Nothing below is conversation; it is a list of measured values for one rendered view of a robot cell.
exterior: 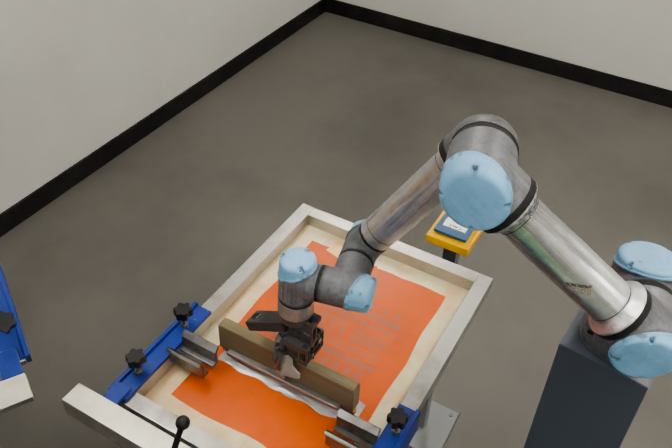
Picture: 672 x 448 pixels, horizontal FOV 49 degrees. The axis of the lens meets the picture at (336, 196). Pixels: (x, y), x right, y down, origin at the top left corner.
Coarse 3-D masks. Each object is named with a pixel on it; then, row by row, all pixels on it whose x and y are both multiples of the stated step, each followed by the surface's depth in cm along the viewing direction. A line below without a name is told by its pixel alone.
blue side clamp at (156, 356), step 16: (192, 304) 177; (176, 320) 173; (192, 320) 174; (160, 336) 169; (176, 336) 170; (144, 352) 165; (160, 352) 167; (128, 368) 162; (144, 368) 163; (112, 384) 158; (128, 384) 160
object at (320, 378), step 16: (224, 320) 168; (224, 336) 168; (240, 336) 165; (256, 336) 165; (240, 352) 169; (256, 352) 165; (272, 352) 162; (272, 368) 165; (304, 368) 159; (320, 368) 158; (304, 384) 162; (320, 384) 159; (336, 384) 156; (352, 384) 155; (336, 400) 159; (352, 400) 156
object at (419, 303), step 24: (384, 288) 192; (408, 288) 192; (408, 312) 185; (432, 312) 186; (408, 336) 179; (384, 360) 173; (360, 384) 168; (384, 384) 168; (288, 408) 162; (312, 408) 162; (264, 432) 157; (288, 432) 157; (312, 432) 157
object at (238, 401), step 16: (320, 256) 200; (272, 288) 190; (256, 304) 186; (272, 304) 186; (240, 320) 181; (208, 368) 170; (224, 368) 170; (192, 384) 166; (208, 384) 166; (224, 384) 166; (240, 384) 166; (256, 384) 166; (192, 400) 163; (208, 400) 163; (224, 400) 163; (240, 400) 163; (256, 400) 163; (272, 400) 163; (208, 416) 159; (224, 416) 160; (240, 416) 160; (256, 416) 160; (240, 432) 157
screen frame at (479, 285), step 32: (288, 224) 205; (320, 224) 208; (352, 224) 206; (256, 256) 194; (416, 256) 196; (224, 288) 185; (480, 288) 188; (448, 352) 171; (416, 384) 164; (160, 416) 155
